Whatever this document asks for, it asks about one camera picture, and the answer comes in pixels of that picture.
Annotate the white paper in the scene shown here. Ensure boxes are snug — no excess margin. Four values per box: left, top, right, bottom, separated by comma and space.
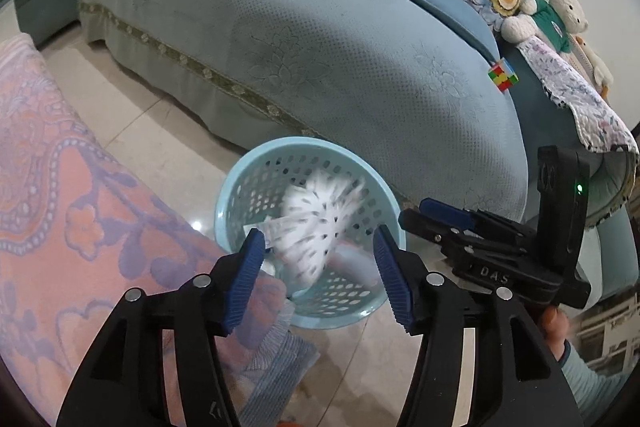
243, 169, 366, 294

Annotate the light blue perforated trash basket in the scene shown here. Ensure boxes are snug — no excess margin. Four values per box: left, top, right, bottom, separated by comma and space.
214, 136, 406, 329

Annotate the person right hand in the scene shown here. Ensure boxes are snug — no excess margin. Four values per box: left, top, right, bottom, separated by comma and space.
539, 306, 570, 361

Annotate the white lace armrest cloth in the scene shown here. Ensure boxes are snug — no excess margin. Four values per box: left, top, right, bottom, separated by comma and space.
516, 36, 639, 159

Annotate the colourful rubiks cube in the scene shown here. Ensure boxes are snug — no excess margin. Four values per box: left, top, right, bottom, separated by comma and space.
488, 58, 520, 92

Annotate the pink floral table cloth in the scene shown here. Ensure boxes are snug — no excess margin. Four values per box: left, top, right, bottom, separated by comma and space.
0, 31, 321, 427

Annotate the teal fabric sofa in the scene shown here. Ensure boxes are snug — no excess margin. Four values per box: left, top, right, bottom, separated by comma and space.
0, 0, 640, 303

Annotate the white teddy bear green shirt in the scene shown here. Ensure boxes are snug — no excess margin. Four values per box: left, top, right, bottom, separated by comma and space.
501, 0, 615, 101

